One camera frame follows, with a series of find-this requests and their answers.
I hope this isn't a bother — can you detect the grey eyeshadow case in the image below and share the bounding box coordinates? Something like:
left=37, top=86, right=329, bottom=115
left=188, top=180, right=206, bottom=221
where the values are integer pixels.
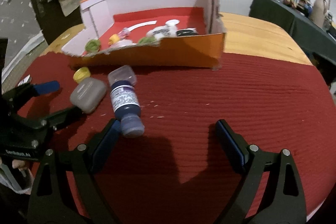
left=70, top=77, right=107, bottom=114

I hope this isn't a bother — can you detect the large green yarn ball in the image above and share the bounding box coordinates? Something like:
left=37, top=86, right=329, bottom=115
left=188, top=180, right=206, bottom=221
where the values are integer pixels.
left=85, top=39, right=101, bottom=53

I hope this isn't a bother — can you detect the dark blue paint bottle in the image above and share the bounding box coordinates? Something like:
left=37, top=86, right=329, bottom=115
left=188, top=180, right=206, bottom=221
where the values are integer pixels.
left=110, top=80, right=145, bottom=138

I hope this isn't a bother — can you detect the yellow toy figure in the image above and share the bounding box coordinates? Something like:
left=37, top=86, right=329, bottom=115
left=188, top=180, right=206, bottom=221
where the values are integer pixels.
left=108, top=34, right=120, bottom=46

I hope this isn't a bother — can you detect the pink doll figurine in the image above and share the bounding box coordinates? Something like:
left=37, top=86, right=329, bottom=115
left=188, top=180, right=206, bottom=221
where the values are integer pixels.
left=117, top=28, right=130, bottom=40

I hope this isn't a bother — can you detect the small green yarn ball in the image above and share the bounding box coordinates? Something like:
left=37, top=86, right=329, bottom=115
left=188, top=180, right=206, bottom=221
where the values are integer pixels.
left=137, top=36, right=157, bottom=45

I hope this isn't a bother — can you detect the white plush alpaca toy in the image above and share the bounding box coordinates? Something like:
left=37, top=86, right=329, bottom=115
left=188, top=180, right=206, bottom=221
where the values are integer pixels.
left=146, top=25, right=178, bottom=40

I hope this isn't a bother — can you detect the black white sock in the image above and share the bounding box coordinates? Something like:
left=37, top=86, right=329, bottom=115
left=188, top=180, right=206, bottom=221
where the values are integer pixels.
left=176, top=28, right=198, bottom=37

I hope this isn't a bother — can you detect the yellow bottle cap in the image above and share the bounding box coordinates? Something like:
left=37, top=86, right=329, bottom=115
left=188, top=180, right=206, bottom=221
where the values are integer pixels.
left=73, top=67, right=91, bottom=84

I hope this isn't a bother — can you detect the clear round plastic lid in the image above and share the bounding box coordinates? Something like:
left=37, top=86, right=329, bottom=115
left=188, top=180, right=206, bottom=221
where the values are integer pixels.
left=110, top=39, right=135, bottom=48

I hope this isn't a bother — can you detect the person's hand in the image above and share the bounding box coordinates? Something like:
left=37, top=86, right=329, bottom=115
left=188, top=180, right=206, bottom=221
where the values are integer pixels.
left=1, top=158, right=31, bottom=189

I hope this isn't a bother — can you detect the white square charger device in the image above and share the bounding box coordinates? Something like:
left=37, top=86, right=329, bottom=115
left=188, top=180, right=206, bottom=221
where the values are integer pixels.
left=17, top=75, right=32, bottom=86

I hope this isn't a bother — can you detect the red knitted table mat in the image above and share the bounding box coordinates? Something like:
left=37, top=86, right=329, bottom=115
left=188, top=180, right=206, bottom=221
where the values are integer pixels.
left=16, top=52, right=336, bottom=224

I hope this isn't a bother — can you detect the orange cardboard box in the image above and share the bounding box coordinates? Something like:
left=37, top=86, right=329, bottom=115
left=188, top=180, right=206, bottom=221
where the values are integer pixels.
left=62, top=0, right=226, bottom=68

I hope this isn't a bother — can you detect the dark green side table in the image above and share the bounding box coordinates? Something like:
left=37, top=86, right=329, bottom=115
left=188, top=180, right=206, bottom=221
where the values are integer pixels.
left=249, top=0, right=335, bottom=64

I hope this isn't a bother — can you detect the beige ceramic jug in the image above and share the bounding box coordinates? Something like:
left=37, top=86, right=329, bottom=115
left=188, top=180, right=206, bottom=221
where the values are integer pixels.
left=310, top=0, right=328, bottom=28

